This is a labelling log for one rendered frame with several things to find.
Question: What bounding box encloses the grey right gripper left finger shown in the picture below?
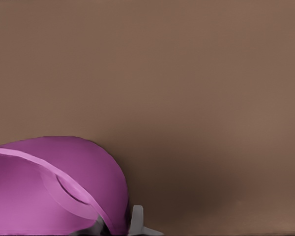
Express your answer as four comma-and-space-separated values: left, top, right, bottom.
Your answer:
69, 213, 111, 236

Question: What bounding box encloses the pink bowl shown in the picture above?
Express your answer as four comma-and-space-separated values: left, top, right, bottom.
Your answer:
0, 136, 129, 236

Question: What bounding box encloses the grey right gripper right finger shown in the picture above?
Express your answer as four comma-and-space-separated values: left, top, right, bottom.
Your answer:
129, 205, 164, 236

